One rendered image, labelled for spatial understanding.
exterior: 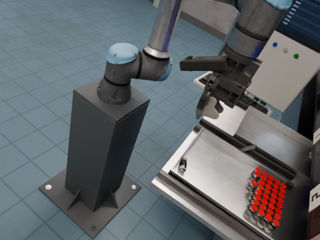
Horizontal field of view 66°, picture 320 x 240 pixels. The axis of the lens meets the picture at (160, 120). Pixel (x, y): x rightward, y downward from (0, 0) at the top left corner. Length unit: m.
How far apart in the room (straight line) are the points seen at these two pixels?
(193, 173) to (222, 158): 0.15
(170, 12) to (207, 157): 0.53
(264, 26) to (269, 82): 1.02
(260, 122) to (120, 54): 0.69
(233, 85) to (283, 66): 0.94
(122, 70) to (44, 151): 1.07
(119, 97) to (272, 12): 0.72
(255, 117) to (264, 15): 0.76
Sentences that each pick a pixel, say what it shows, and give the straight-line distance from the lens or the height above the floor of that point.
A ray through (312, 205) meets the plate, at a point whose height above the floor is 1.00.
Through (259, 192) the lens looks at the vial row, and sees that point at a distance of 0.84.
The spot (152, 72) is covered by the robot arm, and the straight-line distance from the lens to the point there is 1.04.
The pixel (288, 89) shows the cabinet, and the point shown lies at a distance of 1.53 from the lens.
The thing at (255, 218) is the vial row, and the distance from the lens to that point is 0.81.
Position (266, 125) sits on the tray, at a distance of 1.24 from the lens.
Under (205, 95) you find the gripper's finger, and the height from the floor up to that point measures 1.18.
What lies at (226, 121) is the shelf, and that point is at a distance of 1.11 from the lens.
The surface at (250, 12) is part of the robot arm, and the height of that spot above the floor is 1.38.
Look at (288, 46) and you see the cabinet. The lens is 1.48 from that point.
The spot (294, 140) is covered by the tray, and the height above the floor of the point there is 0.88.
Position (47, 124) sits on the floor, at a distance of 2.08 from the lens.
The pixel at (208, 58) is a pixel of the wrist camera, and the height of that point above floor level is 1.25.
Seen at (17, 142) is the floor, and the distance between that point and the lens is 1.97.
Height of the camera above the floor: 1.48
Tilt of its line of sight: 39 degrees down
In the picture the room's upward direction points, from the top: 22 degrees clockwise
